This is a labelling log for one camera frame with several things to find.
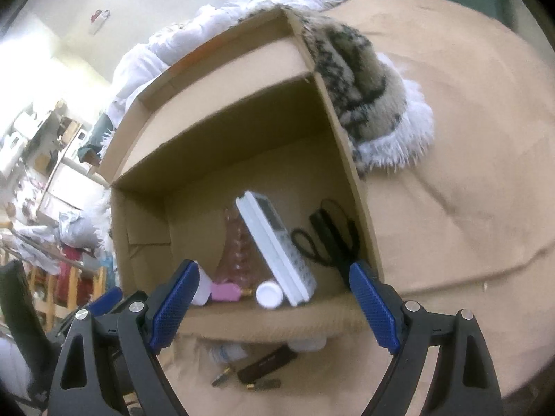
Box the white kitchen cabinet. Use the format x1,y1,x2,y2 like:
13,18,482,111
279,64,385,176
37,156,109,222

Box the shaggy patterned fringed blanket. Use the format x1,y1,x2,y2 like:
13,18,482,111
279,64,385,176
80,13,435,252

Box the red white wall hook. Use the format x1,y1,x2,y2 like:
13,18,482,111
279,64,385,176
89,9,111,35

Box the wooden chair with red cloth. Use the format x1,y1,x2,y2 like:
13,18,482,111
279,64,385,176
26,243,109,326

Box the white charger plug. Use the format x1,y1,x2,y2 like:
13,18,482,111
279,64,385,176
188,261,213,306

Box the cardboard box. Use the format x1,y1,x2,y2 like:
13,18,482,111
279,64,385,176
97,4,384,343

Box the teal upholstered chair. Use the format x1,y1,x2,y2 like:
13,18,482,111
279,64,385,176
78,113,116,165

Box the white rounded plastic case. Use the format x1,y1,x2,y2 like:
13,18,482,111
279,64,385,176
288,336,327,353

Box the small white blue packet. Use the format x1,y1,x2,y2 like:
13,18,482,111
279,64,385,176
208,342,250,362

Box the black scissors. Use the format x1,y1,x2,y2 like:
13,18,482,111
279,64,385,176
290,199,360,269

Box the small pink plastic gadget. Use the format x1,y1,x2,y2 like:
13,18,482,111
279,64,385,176
210,281,256,303

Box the white remote control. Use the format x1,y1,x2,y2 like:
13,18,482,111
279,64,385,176
235,191,317,308

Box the white crumpled duvet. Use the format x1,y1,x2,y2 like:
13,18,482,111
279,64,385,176
106,0,360,115

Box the white pill bottle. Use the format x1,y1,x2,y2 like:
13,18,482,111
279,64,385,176
255,281,284,310

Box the dark brown slim case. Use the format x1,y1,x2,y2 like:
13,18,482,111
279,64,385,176
236,344,299,384

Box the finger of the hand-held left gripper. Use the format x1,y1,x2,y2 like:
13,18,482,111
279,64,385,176
88,287,125,318

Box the white stuffed plastic bag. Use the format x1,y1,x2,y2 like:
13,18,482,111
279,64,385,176
56,210,109,252

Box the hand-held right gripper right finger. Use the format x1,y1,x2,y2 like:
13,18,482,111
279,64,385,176
349,261,504,416

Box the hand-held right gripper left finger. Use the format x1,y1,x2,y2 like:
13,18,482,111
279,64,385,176
47,259,201,416

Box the pink clear blister pack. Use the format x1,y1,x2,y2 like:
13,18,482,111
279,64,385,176
214,206,274,289

